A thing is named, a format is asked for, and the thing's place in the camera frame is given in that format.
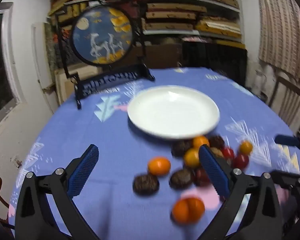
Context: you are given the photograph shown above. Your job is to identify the small yellow kumquat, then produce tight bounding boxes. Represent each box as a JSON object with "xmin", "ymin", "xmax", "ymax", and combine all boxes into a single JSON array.
[{"xmin": 239, "ymin": 141, "xmax": 253, "ymax": 155}]

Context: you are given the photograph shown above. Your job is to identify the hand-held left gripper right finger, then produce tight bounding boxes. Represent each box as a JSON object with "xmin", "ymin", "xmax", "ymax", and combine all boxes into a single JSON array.
[{"xmin": 199, "ymin": 144, "xmax": 283, "ymax": 240}]

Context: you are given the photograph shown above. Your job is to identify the large orange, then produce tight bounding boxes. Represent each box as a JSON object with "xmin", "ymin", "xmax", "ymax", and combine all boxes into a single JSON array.
[{"xmin": 172, "ymin": 197, "xmax": 206, "ymax": 224}]

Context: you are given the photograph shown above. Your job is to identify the light brown walnut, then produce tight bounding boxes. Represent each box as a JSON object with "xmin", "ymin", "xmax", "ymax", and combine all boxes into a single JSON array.
[{"xmin": 210, "ymin": 147, "xmax": 224, "ymax": 159}]

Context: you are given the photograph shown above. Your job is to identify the blue printed tablecloth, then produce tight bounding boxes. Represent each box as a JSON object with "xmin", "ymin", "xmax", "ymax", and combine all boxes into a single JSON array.
[{"xmin": 9, "ymin": 67, "xmax": 300, "ymax": 240}]

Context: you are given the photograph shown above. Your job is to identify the white round plate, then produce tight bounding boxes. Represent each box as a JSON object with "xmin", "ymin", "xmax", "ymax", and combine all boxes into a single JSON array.
[{"xmin": 127, "ymin": 85, "xmax": 220, "ymax": 140}]

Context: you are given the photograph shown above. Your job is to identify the black case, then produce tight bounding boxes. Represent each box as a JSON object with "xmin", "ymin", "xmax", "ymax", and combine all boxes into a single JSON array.
[{"xmin": 182, "ymin": 41, "xmax": 248, "ymax": 85}]

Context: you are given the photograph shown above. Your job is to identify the brown cardboard box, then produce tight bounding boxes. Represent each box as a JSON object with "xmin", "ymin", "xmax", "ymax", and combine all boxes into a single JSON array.
[{"xmin": 120, "ymin": 42, "xmax": 183, "ymax": 69}]

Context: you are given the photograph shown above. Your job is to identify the round deer screen ornament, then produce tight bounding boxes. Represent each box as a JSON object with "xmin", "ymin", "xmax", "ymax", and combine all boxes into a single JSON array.
[{"xmin": 55, "ymin": 0, "xmax": 155, "ymax": 110}]

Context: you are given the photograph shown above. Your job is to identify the striped curtain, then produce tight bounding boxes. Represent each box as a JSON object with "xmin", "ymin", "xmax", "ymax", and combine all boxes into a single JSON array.
[{"xmin": 255, "ymin": 0, "xmax": 300, "ymax": 85}]

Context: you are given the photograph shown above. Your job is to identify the stack of flat patterned boxes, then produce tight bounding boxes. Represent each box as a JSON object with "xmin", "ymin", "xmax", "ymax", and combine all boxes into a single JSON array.
[{"xmin": 49, "ymin": 0, "xmax": 242, "ymax": 42}]

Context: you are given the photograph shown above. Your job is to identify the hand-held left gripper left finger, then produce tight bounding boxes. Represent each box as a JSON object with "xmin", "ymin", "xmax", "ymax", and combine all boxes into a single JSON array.
[{"xmin": 15, "ymin": 144, "xmax": 100, "ymax": 240}]

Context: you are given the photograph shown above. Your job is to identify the light wooden board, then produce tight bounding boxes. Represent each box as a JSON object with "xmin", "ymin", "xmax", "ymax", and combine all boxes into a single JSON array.
[{"xmin": 54, "ymin": 64, "xmax": 98, "ymax": 105}]

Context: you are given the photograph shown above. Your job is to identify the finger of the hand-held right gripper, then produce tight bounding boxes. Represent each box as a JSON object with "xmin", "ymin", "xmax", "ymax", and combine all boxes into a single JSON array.
[
  {"xmin": 275, "ymin": 135, "xmax": 300, "ymax": 147},
  {"xmin": 270, "ymin": 170, "xmax": 300, "ymax": 188}
]

